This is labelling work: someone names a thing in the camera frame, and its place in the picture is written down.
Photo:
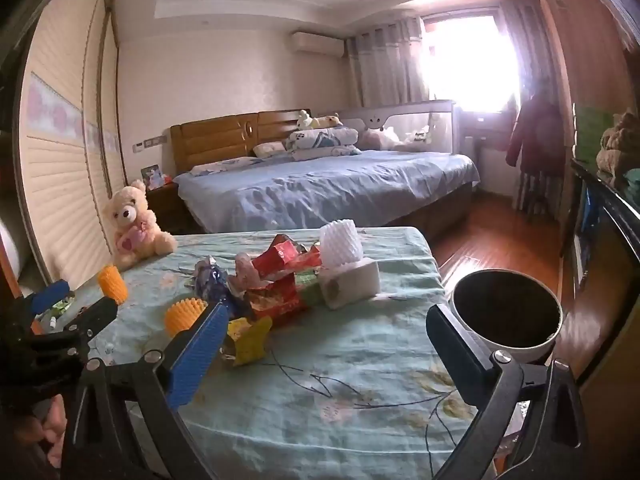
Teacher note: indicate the cream teddy bear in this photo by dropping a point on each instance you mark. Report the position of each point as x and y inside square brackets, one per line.
[132, 220]

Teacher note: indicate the white foam fruit net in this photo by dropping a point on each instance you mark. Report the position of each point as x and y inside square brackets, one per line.
[340, 242]

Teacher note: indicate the white pillow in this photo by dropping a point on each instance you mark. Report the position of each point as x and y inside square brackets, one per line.
[270, 149]

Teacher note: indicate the red white carton box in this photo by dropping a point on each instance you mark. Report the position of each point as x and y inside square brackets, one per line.
[275, 300]

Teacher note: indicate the green floral tablecloth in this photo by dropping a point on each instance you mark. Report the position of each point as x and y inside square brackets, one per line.
[325, 360]

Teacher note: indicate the grey patterned curtain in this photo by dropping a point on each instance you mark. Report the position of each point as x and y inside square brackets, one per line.
[525, 45]
[380, 60]

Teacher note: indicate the person's left hand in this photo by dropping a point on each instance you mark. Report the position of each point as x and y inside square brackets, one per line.
[50, 425]

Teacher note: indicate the black bin with white rim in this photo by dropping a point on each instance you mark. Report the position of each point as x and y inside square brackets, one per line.
[505, 310]

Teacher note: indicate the tall wooden cabinet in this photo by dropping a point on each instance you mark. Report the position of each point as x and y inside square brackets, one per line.
[552, 85]

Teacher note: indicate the blue print pillow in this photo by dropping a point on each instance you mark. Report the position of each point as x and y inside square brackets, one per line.
[225, 166]

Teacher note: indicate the white foam block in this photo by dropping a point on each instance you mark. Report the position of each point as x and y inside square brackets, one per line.
[357, 275]

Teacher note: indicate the white air conditioner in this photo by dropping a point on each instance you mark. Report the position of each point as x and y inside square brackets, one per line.
[317, 42]

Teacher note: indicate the pink plastic wrapper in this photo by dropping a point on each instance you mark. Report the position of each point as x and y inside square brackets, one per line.
[245, 270]

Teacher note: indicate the black glossy cabinet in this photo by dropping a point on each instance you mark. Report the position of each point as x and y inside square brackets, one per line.
[615, 240]

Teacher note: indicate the red snack wrapper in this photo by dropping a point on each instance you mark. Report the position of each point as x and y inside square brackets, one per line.
[280, 255]

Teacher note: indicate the green snack packet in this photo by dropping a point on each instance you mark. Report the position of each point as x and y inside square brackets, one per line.
[62, 306]

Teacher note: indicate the grey bed guard rail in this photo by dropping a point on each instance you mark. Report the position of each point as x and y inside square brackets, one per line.
[400, 110]

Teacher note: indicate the brown plush toy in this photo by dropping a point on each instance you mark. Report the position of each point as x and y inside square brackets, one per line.
[617, 145]

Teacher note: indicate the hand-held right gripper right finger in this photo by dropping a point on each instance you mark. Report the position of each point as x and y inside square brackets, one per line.
[457, 355]

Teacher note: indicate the wooden headboard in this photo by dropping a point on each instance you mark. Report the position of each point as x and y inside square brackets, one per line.
[220, 137]

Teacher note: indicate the bed with blue sheet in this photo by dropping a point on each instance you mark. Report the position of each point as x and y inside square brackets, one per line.
[325, 185]

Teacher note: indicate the yellow plush toy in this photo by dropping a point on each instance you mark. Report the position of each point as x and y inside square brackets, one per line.
[327, 121]

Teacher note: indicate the pink plush toy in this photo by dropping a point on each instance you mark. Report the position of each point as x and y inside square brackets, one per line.
[375, 139]

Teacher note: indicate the orange foam fruit net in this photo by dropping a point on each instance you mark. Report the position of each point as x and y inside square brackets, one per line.
[182, 316]
[112, 284]

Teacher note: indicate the cream sliding wardrobe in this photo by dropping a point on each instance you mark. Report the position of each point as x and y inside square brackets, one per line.
[60, 185]

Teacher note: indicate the folded panda print quilt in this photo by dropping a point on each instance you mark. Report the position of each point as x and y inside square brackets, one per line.
[320, 140]

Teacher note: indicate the wooden nightstand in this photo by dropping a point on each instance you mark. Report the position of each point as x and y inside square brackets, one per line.
[165, 205]

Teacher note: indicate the wall switch panel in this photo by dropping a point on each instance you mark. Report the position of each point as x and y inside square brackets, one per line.
[150, 142]

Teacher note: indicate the bright window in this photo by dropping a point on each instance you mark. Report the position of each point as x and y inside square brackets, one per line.
[470, 60]

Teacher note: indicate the white plush toy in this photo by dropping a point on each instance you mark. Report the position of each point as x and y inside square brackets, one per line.
[303, 119]

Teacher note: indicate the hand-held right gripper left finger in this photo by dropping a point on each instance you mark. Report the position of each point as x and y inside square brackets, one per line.
[197, 350]

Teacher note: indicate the blue foil wrapper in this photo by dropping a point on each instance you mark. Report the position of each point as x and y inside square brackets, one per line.
[210, 280]

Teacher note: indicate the dark red coat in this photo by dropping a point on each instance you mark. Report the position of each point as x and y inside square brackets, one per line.
[535, 135]

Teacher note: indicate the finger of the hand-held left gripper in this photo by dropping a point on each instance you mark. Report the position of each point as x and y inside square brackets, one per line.
[95, 317]
[47, 296]

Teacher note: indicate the photo frame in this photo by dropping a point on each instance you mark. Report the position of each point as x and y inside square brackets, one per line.
[150, 177]

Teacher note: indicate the yellow snack wrapper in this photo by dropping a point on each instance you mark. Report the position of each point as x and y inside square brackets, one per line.
[247, 342]

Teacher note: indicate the green box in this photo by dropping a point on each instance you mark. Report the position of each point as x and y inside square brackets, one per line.
[590, 130]

